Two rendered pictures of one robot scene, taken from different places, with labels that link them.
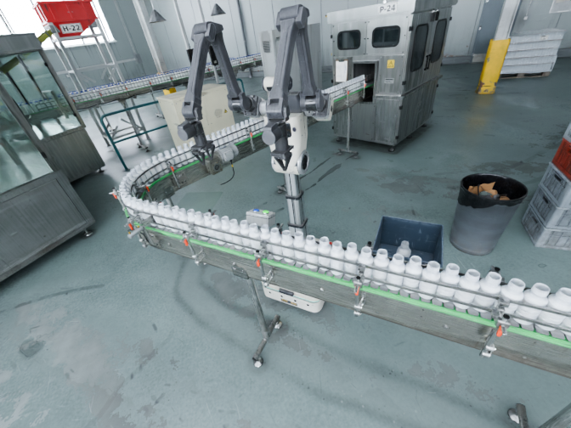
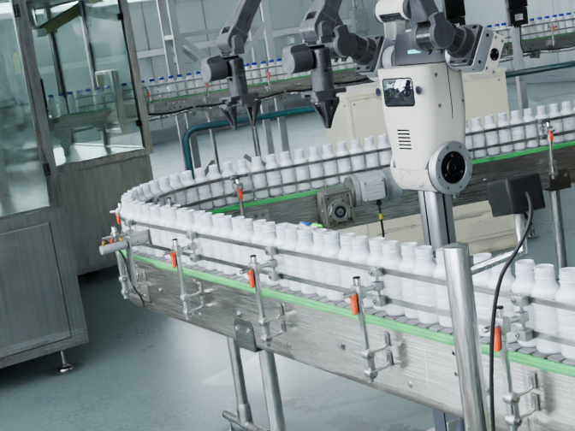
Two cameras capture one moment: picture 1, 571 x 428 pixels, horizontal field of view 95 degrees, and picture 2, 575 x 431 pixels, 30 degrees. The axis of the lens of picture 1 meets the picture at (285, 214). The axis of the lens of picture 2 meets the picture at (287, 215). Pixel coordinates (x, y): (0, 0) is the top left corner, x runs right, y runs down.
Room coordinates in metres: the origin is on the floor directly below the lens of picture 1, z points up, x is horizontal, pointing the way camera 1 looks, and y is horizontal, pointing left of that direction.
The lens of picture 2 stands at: (-1.44, -1.21, 1.68)
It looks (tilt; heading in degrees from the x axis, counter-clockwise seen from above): 10 degrees down; 28
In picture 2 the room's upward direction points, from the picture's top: 9 degrees counter-clockwise
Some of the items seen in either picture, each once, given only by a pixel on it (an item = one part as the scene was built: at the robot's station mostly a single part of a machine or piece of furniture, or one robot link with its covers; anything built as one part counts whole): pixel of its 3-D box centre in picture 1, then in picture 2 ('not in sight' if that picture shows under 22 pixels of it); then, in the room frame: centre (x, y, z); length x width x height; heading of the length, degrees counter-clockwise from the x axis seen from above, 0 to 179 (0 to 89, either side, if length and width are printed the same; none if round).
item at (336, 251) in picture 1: (337, 257); (363, 271); (0.79, -0.19, 1.08); 0.06 x 0.06 x 0.17
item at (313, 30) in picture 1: (305, 67); not in sight; (7.91, -1.11, 0.96); 0.82 x 0.50 x 1.91; 131
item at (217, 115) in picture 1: (201, 123); (420, 167); (5.24, 1.33, 0.59); 1.10 x 0.62 x 1.18; 131
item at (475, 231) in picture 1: (480, 216); not in sight; (1.75, -1.73, 0.32); 0.45 x 0.45 x 0.64
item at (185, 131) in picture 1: (189, 123); (221, 58); (1.26, 0.38, 1.60); 0.12 x 0.09 x 0.12; 150
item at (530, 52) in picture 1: (522, 53); not in sight; (7.84, -7.12, 0.50); 1.24 x 1.03 x 1.00; 62
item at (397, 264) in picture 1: (395, 272); (428, 284); (0.67, -0.39, 1.08); 0.06 x 0.06 x 0.17
